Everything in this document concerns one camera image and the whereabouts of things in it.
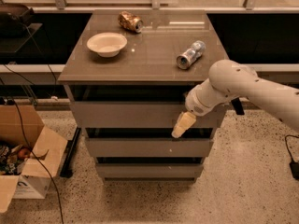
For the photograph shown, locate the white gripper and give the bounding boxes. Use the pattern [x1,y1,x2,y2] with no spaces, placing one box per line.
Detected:
[171,79,231,138]

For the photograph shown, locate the grey top drawer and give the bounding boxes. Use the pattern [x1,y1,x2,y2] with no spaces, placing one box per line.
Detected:
[68,101,229,130]

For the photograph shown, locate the grey drawer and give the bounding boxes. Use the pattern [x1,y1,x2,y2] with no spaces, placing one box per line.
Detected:
[96,164,203,179]
[85,138,213,158]
[68,101,229,130]

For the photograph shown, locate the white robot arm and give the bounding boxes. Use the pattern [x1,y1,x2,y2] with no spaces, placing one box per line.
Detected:
[172,60,299,138]

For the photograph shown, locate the grey bottom drawer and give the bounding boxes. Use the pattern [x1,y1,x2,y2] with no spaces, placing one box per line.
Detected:
[96,164,203,179]

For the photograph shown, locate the grey drawer cabinet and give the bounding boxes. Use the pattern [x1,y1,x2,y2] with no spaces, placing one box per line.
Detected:
[57,9,240,183]

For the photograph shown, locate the grey middle drawer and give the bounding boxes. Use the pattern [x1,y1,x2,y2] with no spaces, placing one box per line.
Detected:
[85,138,213,158]

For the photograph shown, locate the open cardboard box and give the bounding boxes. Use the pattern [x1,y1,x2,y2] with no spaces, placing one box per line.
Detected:
[0,105,67,213]

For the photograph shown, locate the silver blue drink can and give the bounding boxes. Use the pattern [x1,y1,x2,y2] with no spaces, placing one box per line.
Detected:
[177,40,206,70]

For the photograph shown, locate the white bowl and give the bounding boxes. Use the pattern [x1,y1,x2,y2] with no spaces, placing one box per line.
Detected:
[87,33,127,58]

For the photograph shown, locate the crushed brown soda can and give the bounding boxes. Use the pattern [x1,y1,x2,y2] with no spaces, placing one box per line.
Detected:
[118,11,143,33]

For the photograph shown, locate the black table leg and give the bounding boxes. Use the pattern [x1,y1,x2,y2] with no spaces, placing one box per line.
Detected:
[60,127,81,178]

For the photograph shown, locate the snack bags in box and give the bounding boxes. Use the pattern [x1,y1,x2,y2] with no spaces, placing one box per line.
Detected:
[0,142,31,175]

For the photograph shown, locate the black device on shelf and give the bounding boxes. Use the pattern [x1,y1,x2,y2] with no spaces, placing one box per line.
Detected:
[0,3,43,54]

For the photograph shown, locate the black power adapter with cable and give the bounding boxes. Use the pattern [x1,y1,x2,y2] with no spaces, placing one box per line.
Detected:
[284,134,299,180]

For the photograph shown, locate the black cable on floor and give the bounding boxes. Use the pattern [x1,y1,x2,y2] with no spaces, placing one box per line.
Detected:
[0,63,65,224]

